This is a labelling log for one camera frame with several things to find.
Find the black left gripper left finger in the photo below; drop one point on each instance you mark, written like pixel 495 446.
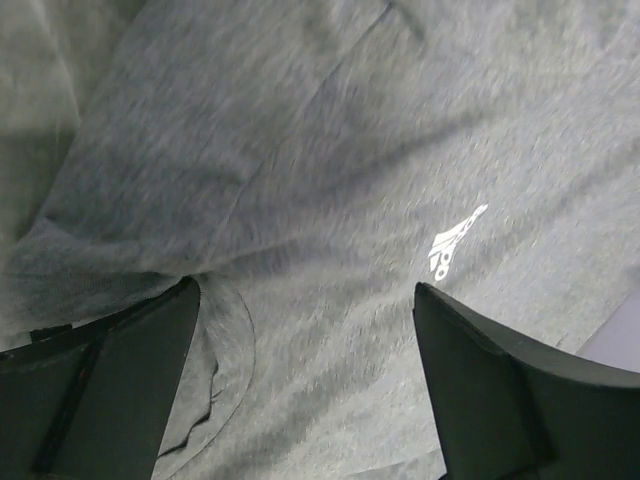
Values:
pixel 93 402

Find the grey t-shirt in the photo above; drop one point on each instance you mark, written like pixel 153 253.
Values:
pixel 308 163

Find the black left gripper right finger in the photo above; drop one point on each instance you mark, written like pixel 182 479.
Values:
pixel 507 406

